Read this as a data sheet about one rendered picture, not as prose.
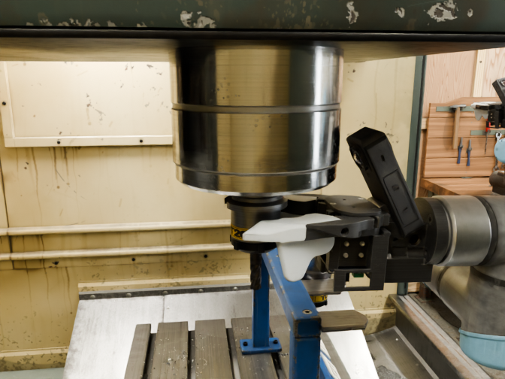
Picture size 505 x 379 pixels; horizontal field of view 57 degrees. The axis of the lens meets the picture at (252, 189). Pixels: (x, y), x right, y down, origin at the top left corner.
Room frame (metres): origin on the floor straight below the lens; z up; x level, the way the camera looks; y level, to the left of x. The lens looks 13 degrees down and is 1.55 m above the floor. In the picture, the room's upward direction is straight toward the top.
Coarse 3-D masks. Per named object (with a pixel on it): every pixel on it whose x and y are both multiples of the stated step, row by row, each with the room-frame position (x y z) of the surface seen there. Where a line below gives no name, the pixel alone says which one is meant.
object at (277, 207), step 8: (232, 200) 0.43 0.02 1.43; (240, 200) 0.43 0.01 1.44; (248, 200) 0.42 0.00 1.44; (256, 200) 0.42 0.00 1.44; (264, 200) 0.42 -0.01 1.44; (272, 200) 0.43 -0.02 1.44; (280, 200) 0.44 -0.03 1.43; (232, 208) 0.43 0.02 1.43; (240, 208) 0.42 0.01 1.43; (248, 208) 0.42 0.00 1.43; (256, 208) 0.42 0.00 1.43; (264, 208) 0.42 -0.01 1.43; (272, 208) 0.42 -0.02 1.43; (280, 208) 0.43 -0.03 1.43
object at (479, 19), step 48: (0, 0) 0.30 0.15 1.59; (48, 0) 0.31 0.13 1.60; (96, 0) 0.31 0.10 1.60; (144, 0) 0.31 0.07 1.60; (192, 0) 0.32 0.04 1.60; (240, 0) 0.32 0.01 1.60; (288, 0) 0.33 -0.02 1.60; (336, 0) 0.33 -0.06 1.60; (384, 0) 0.33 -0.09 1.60; (432, 0) 0.34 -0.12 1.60; (480, 0) 0.34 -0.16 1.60; (0, 48) 0.42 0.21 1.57; (48, 48) 0.42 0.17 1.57; (96, 48) 0.42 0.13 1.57; (144, 48) 0.42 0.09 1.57; (384, 48) 0.42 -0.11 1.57; (432, 48) 0.42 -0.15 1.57; (480, 48) 0.42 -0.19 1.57
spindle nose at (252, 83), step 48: (192, 48) 0.39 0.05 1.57; (240, 48) 0.37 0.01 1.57; (288, 48) 0.37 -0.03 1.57; (336, 48) 0.41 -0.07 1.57; (192, 96) 0.39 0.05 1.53; (240, 96) 0.37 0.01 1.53; (288, 96) 0.37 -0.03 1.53; (336, 96) 0.41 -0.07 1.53; (192, 144) 0.39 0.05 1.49; (240, 144) 0.37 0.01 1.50; (288, 144) 0.37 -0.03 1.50; (336, 144) 0.41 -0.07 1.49; (240, 192) 0.37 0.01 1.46; (288, 192) 0.38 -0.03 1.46
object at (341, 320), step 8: (320, 312) 0.62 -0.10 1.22; (328, 312) 0.62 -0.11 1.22; (336, 312) 0.62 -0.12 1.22; (344, 312) 0.62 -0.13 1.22; (352, 312) 0.62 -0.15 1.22; (328, 320) 0.60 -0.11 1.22; (336, 320) 0.60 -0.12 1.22; (344, 320) 0.60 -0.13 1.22; (352, 320) 0.60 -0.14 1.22; (360, 320) 0.60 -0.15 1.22; (328, 328) 0.58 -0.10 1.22; (336, 328) 0.58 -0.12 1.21; (344, 328) 0.58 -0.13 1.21; (352, 328) 0.58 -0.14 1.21; (360, 328) 0.58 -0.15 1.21
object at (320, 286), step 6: (306, 282) 0.73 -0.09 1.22; (312, 282) 0.73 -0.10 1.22; (318, 282) 0.73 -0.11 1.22; (324, 282) 0.73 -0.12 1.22; (330, 282) 0.73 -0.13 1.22; (306, 288) 0.70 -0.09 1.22; (312, 288) 0.70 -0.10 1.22; (318, 288) 0.70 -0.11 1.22; (324, 288) 0.70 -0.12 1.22; (330, 288) 0.70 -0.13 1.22; (312, 294) 0.69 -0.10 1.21; (318, 294) 0.69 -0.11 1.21; (324, 294) 0.69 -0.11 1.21; (330, 294) 0.69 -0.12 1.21; (336, 294) 0.69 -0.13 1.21
